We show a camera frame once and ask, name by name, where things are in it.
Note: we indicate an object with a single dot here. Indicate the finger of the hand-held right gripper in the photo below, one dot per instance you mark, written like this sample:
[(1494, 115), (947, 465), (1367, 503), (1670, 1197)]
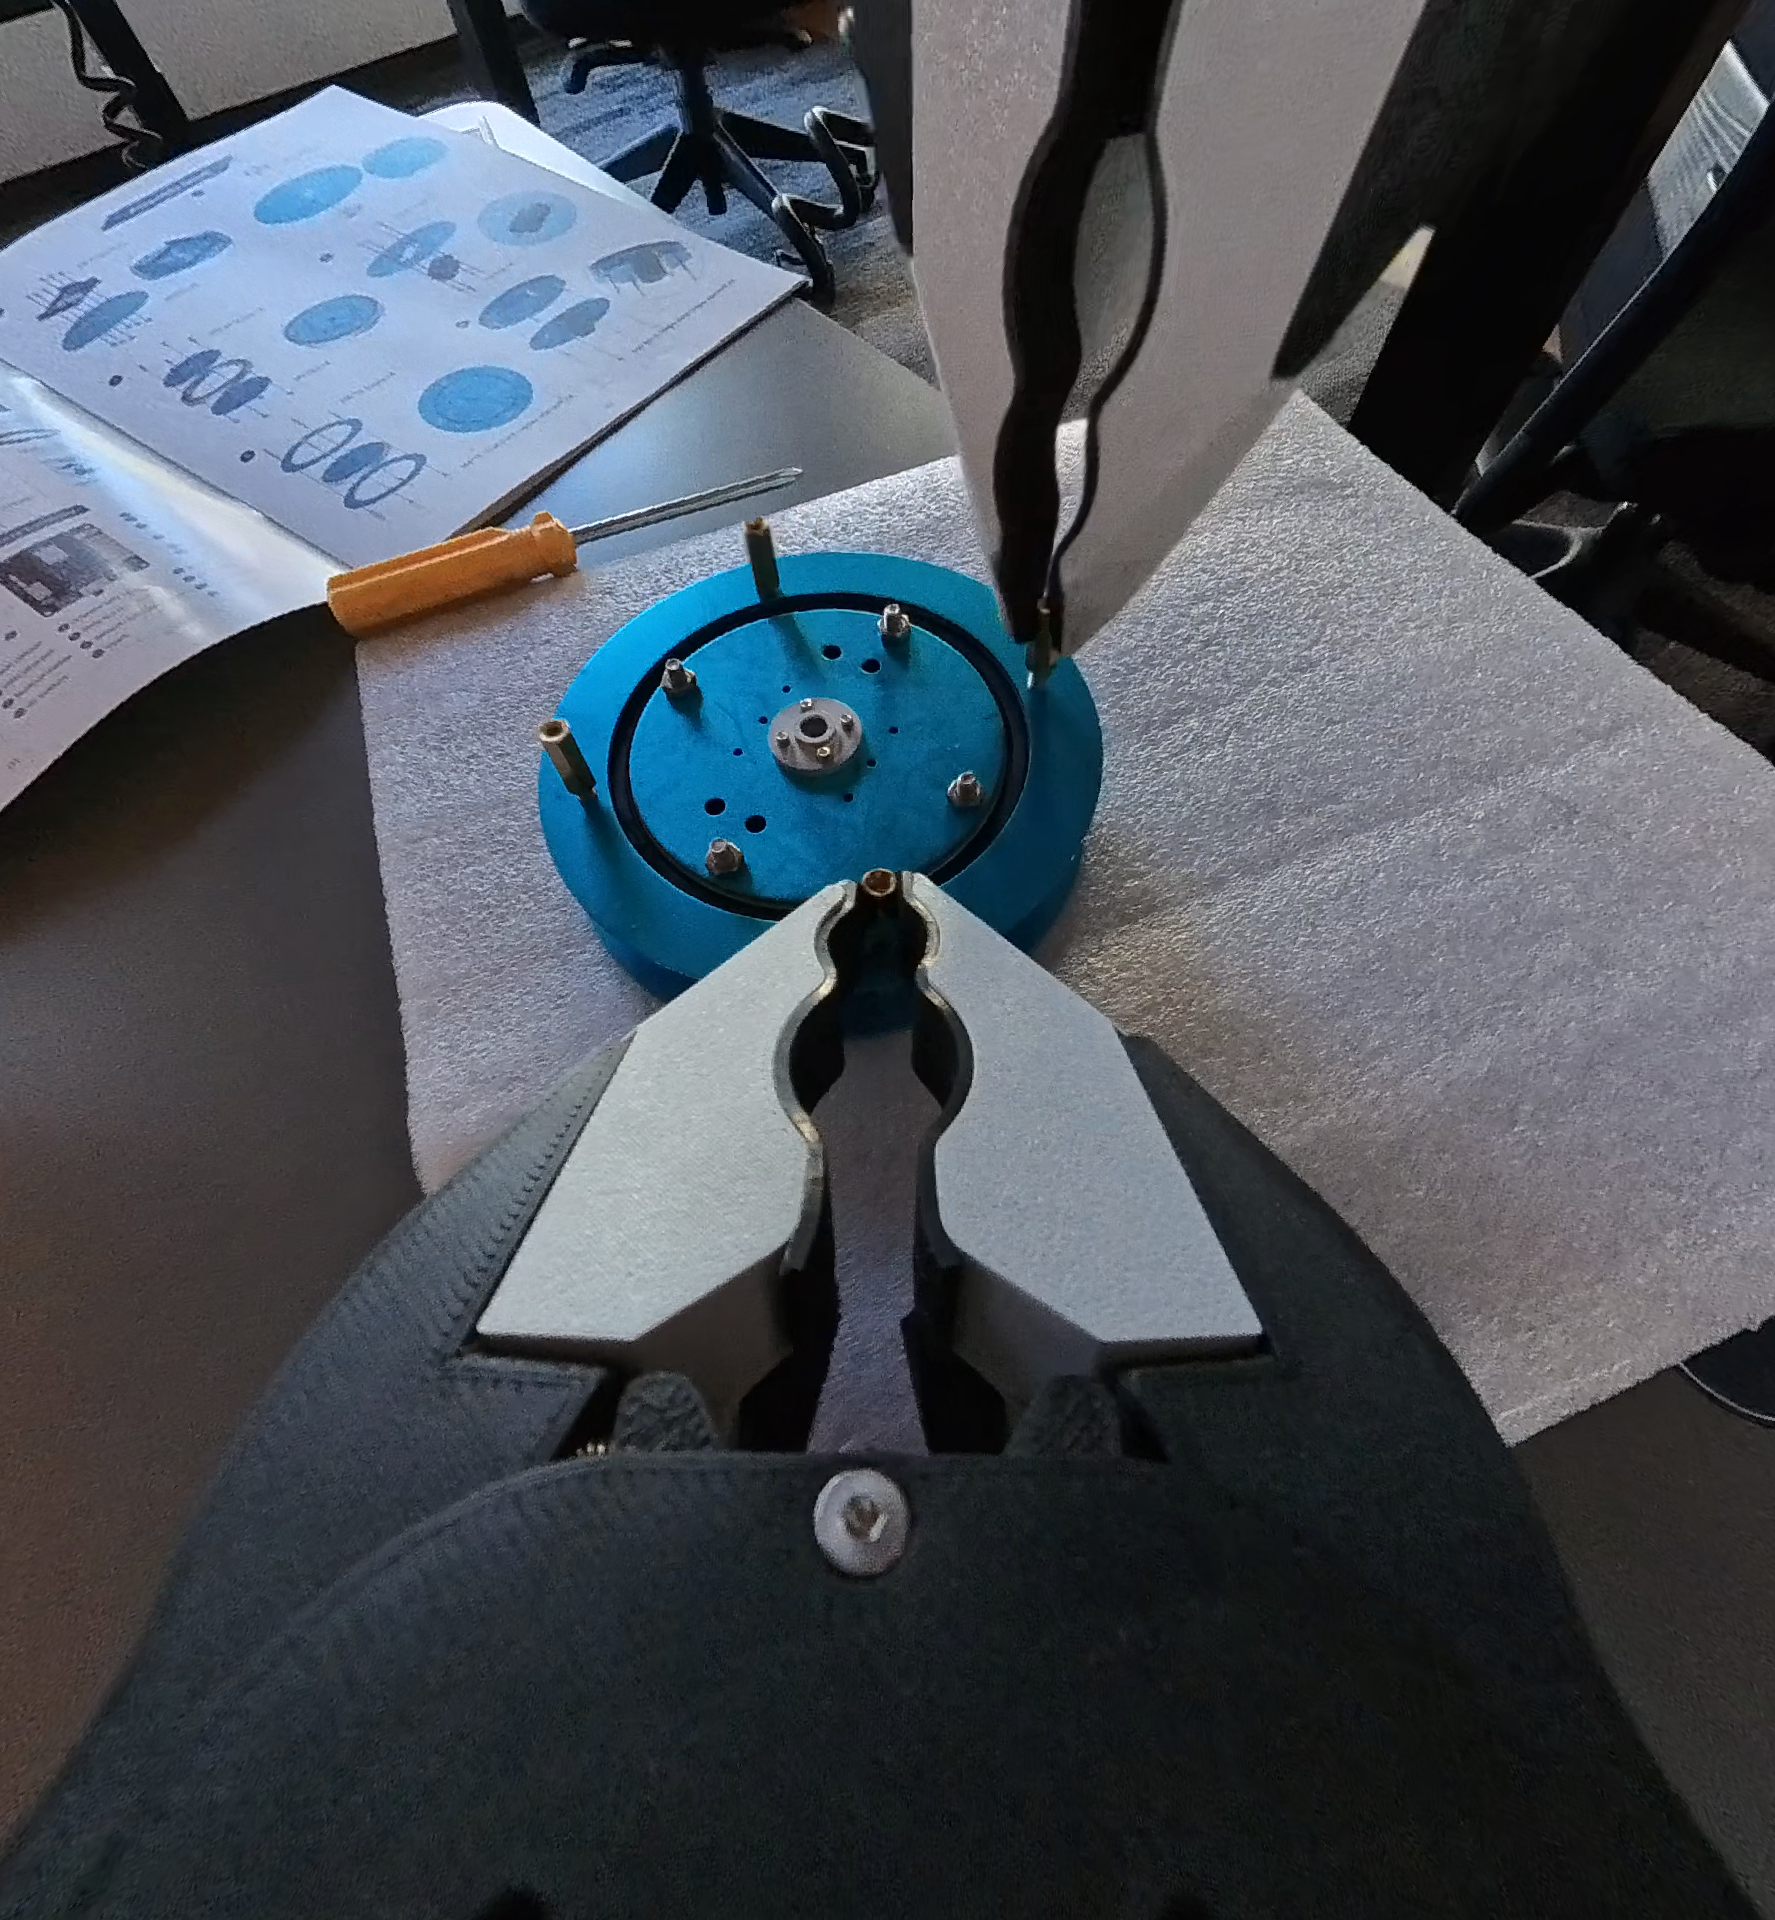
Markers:
[(964, 227), (1276, 180)]

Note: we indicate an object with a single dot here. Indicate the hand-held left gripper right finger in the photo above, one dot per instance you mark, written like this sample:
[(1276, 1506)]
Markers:
[(1082, 1200)]

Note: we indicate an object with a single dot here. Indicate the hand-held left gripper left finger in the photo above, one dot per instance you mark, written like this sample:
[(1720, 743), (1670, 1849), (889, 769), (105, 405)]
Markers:
[(647, 1200)]

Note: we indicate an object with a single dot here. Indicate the brass hex standoff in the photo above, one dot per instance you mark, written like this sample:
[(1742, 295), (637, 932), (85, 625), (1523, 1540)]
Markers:
[(756, 554), (877, 886), (1043, 629), (556, 750)]

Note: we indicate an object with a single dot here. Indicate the blue round turntable base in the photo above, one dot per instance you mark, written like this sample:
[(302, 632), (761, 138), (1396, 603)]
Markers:
[(889, 812)]

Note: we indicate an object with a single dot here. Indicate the black desk leg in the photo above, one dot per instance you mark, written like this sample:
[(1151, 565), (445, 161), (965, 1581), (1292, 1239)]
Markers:
[(1547, 227), (137, 61), (491, 53)]

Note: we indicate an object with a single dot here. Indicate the dark desk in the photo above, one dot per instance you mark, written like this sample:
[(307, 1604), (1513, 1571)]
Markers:
[(150, 1127)]

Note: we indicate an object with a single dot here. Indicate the black round desk grommet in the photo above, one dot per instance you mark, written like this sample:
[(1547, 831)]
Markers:
[(1773, 1379)]

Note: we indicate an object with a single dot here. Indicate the open instruction manual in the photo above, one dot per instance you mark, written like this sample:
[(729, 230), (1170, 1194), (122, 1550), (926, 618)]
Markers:
[(706, 302)]

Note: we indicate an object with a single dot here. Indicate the white foam sheet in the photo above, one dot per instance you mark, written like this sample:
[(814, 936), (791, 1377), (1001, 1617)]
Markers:
[(1428, 900)]

